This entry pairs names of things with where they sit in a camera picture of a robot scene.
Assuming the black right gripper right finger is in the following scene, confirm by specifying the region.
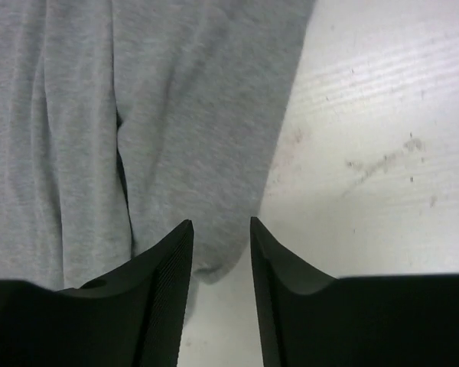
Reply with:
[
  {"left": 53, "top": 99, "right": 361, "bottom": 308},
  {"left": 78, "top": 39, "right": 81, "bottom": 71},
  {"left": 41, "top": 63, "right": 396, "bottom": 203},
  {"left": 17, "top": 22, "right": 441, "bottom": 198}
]
[{"left": 250, "top": 218, "right": 459, "bottom": 366}]

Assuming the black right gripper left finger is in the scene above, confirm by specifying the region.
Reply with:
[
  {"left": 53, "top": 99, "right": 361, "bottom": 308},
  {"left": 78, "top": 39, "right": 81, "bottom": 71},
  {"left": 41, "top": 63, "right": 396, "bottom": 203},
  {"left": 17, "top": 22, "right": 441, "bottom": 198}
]
[{"left": 0, "top": 220, "right": 194, "bottom": 366}]

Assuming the grey tank top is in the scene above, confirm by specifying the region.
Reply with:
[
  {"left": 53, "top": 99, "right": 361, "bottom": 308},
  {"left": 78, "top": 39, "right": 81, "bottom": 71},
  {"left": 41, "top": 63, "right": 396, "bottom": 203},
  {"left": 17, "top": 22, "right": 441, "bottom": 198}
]
[{"left": 0, "top": 1, "right": 314, "bottom": 314}]

